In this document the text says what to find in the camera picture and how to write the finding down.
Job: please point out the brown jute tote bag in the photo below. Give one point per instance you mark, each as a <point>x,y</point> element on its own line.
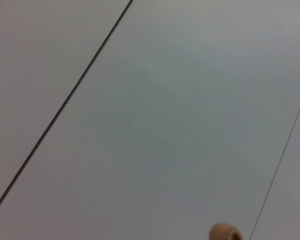
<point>225,231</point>

